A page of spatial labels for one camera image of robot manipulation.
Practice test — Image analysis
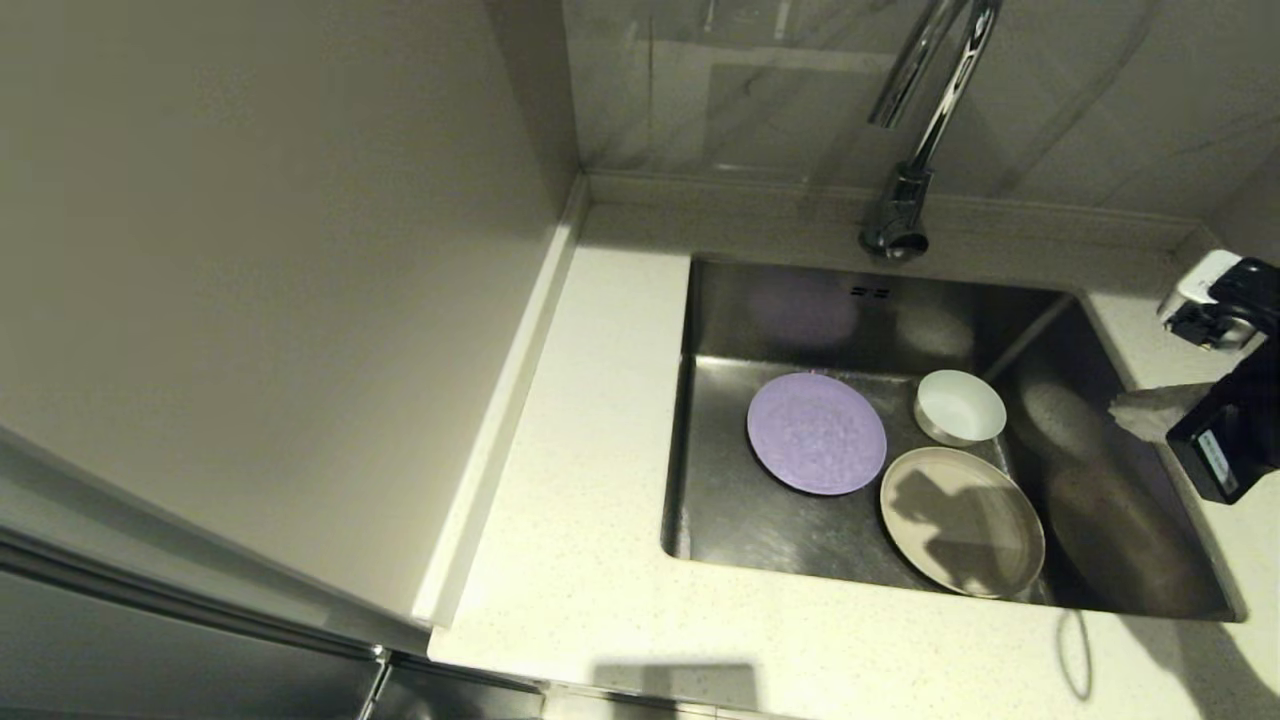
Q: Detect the white bowl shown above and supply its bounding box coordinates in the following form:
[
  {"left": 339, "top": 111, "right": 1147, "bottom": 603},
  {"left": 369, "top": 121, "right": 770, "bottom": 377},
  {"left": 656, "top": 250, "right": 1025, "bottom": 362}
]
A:
[{"left": 913, "top": 369, "right": 1008, "bottom": 448}]

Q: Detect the beige plate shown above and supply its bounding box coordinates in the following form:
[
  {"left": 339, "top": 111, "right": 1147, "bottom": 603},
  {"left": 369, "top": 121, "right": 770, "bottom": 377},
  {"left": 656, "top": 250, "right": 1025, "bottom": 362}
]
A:
[{"left": 880, "top": 446, "right": 1047, "bottom": 599}]

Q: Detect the purple plate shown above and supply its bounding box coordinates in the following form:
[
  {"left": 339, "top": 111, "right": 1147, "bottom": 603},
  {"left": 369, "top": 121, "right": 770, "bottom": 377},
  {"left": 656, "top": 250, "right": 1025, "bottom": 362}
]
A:
[{"left": 746, "top": 372, "right": 888, "bottom": 497}]

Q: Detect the stainless steel sink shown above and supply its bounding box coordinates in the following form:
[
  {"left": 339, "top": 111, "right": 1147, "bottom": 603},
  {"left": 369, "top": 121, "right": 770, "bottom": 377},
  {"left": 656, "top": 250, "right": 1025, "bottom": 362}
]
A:
[{"left": 660, "top": 250, "right": 1246, "bottom": 623}]

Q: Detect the chrome gooseneck faucet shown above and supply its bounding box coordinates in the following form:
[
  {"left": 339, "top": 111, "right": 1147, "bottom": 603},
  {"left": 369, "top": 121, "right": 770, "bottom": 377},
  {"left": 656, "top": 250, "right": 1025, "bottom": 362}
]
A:
[{"left": 860, "top": 0, "right": 1006, "bottom": 265}]

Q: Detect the under-counter cabinet front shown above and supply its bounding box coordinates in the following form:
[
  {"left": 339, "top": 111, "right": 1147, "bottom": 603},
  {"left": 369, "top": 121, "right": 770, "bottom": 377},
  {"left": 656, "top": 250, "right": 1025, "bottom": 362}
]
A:
[{"left": 372, "top": 655, "right": 549, "bottom": 720}]

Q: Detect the beige tall cabinet panel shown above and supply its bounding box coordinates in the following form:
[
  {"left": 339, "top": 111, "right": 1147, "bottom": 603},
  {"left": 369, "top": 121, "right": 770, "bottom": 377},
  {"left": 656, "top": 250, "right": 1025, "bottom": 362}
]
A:
[{"left": 0, "top": 0, "right": 583, "bottom": 633}]

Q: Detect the grey glossy cabinet door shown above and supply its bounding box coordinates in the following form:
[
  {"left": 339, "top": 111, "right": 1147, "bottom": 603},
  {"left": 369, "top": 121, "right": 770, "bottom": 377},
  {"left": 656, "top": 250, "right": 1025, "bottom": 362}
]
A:
[{"left": 0, "top": 440, "right": 433, "bottom": 720}]

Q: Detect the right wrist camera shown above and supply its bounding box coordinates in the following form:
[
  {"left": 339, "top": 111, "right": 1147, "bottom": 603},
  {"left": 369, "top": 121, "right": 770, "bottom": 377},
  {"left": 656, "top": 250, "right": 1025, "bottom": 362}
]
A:
[{"left": 1158, "top": 250, "right": 1280, "bottom": 351}]

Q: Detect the chrome cabinet handle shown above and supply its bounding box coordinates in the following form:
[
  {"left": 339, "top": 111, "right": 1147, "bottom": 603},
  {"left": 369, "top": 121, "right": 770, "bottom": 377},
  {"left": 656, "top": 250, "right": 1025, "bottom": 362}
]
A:
[{"left": 356, "top": 646, "right": 393, "bottom": 720}]

